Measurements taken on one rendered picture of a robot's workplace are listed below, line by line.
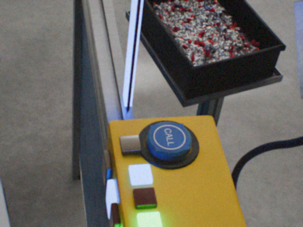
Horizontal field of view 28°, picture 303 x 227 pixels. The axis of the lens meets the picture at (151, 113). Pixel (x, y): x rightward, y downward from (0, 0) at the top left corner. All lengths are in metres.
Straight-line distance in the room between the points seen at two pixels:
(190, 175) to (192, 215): 0.04
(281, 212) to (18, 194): 0.77
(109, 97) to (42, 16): 1.53
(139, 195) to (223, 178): 0.08
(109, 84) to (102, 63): 0.05
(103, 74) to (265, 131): 1.22
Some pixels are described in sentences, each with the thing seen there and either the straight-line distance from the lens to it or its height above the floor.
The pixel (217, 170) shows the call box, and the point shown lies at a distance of 0.54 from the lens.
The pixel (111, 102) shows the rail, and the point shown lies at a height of 0.86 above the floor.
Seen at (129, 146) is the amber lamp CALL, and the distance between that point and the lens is 0.53.
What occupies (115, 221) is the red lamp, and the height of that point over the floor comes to 1.06.
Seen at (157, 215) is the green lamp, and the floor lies 1.08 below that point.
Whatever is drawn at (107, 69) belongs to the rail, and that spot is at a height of 0.86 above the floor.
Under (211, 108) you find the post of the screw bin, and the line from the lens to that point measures 1.05.
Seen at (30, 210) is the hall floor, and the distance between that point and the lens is 1.79.
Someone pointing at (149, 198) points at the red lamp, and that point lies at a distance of 0.50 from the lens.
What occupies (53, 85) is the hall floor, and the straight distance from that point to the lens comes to 2.11.
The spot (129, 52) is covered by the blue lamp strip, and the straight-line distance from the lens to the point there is 0.79.
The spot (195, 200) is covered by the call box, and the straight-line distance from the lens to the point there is 0.51.
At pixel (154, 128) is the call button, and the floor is 1.08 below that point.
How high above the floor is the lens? 1.49
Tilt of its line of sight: 47 degrees down
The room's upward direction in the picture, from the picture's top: 8 degrees clockwise
